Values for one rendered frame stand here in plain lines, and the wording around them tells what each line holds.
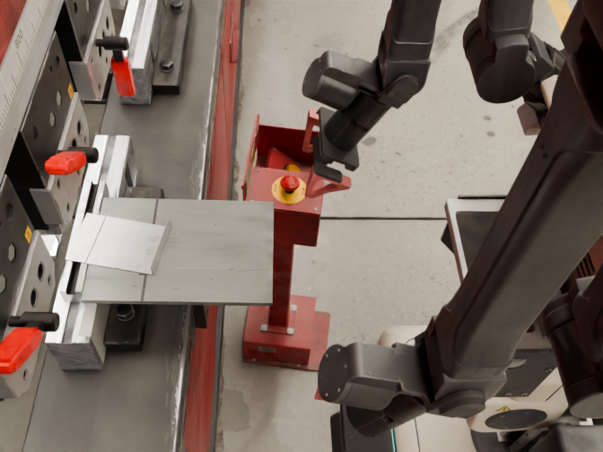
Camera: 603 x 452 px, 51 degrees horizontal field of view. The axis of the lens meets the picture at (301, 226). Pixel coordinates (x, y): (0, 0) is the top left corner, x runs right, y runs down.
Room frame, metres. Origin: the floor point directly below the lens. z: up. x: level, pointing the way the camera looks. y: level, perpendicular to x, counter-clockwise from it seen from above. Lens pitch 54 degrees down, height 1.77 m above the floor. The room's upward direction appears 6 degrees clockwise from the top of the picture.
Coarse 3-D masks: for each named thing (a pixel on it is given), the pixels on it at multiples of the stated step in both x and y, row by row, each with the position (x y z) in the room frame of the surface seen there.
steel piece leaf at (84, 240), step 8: (88, 216) 0.53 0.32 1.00; (96, 216) 0.54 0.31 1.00; (104, 216) 0.54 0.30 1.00; (88, 224) 0.52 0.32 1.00; (96, 224) 0.52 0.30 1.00; (80, 232) 0.50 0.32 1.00; (88, 232) 0.51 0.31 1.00; (96, 232) 0.51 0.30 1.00; (80, 240) 0.49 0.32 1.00; (88, 240) 0.49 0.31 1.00; (72, 248) 0.48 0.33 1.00; (80, 248) 0.48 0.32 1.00; (88, 248) 0.48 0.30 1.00; (72, 256) 0.46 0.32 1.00; (80, 256) 0.46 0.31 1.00
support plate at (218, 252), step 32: (160, 224) 0.53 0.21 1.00; (192, 224) 0.54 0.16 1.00; (224, 224) 0.55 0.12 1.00; (256, 224) 0.55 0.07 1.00; (192, 256) 0.48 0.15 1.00; (224, 256) 0.49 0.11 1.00; (256, 256) 0.49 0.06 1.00; (96, 288) 0.42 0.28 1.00; (128, 288) 0.42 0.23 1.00; (160, 288) 0.43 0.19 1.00; (192, 288) 0.43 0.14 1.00; (224, 288) 0.44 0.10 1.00; (256, 288) 0.44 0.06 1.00
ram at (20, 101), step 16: (0, 0) 0.45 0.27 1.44; (16, 0) 0.48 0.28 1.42; (0, 16) 0.44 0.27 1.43; (16, 16) 0.46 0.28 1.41; (48, 16) 0.53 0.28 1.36; (0, 32) 0.43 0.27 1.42; (48, 32) 0.52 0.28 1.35; (0, 48) 0.41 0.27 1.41; (32, 48) 0.47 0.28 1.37; (0, 64) 0.40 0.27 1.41; (32, 64) 0.46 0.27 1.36; (32, 80) 0.45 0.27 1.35; (16, 96) 0.41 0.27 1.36; (16, 112) 0.40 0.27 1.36; (16, 128) 0.39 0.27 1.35; (0, 144) 0.35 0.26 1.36; (0, 160) 0.34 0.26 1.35; (0, 176) 0.33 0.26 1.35
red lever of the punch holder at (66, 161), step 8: (64, 152) 0.41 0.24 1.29; (72, 152) 0.41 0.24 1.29; (80, 152) 0.42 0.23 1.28; (88, 152) 0.44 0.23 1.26; (96, 152) 0.44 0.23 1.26; (48, 160) 0.38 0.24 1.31; (56, 160) 0.38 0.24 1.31; (64, 160) 0.38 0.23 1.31; (72, 160) 0.39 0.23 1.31; (80, 160) 0.41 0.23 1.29; (88, 160) 0.43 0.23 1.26; (96, 160) 0.44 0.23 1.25; (48, 168) 0.37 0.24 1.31; (56, 168) 0.37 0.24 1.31; (64, 168) 0.37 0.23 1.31; (72, 168) 0.38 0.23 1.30; (80, 168) 0.41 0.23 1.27
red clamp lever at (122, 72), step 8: (96, 40) 0.64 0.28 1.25; (104, 40) 0.64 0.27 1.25; (112, 40) 0.64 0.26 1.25; (120, 40) 0.64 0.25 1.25; (104, 48) 0.64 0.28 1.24; (112, 48) 0.64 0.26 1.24; (120, 48) 0.64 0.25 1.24; (120, 56) 0.64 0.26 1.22; (112, 64) 0.64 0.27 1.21; (120, 64) 0.64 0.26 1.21; (128, 64) 0.64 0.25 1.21; (120, 72) 0.64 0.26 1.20; (128, 72) 0.64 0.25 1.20; (120, 80) 0.64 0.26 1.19; (128, 80) 0.64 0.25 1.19; (120, 88) 0.64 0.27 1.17; (128, 88) 0.64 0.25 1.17; (128, 96) 0.64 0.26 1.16
